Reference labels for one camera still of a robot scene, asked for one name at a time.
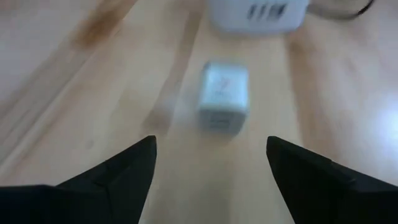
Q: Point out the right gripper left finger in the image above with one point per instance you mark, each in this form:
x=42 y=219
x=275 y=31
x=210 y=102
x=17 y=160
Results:
x=93 y=199

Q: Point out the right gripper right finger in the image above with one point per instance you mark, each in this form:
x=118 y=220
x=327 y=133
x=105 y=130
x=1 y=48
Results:
x=326 y=199

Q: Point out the small white USB charger cube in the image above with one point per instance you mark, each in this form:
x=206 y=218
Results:
x=224 y=96

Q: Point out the white USB charging hub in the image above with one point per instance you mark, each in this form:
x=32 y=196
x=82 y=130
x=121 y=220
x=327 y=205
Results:
x=236 y=15

